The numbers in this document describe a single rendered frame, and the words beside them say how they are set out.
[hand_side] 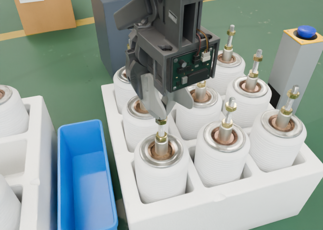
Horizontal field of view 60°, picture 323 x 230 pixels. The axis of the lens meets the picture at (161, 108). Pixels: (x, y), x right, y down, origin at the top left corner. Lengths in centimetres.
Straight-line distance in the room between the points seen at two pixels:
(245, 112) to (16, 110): 49
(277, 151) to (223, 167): 11
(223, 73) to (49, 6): 97
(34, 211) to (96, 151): 33
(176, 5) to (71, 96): 80
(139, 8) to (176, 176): 27
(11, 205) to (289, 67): 65
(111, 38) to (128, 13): 60
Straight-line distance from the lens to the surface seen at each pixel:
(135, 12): 35
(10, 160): 72
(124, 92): 64
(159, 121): 42
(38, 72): 120
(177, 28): 28
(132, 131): 56
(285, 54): 76
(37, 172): 60
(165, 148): 47
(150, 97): 38
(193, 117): 57
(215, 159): 50
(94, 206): 73
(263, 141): 56
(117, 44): 98
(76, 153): 82
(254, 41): 138
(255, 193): 57
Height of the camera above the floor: 63
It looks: 42 degrees down
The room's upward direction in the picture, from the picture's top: straight up
